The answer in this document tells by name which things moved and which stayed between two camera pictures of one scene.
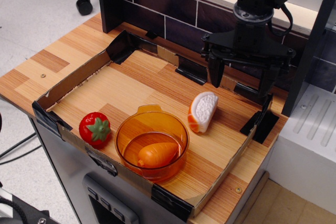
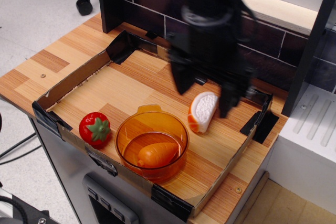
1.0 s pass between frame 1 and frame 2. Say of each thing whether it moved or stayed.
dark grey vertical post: stayed
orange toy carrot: stayed
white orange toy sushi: stayed
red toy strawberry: stayed
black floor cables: stayed
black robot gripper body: moved
